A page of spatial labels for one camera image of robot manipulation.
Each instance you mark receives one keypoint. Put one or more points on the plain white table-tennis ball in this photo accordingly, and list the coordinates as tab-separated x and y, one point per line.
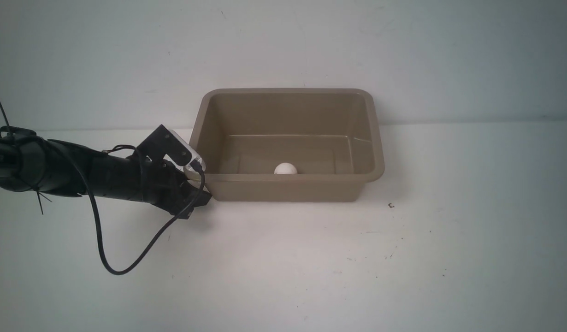
285	169

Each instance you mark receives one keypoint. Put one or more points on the camera mount, left gripper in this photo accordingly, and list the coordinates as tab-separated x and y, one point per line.
163	142

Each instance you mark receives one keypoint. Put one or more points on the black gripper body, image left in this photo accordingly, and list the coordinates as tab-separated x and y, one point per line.
168	188

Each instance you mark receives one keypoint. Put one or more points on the tan plastic storage bin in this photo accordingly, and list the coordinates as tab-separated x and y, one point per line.
331	135

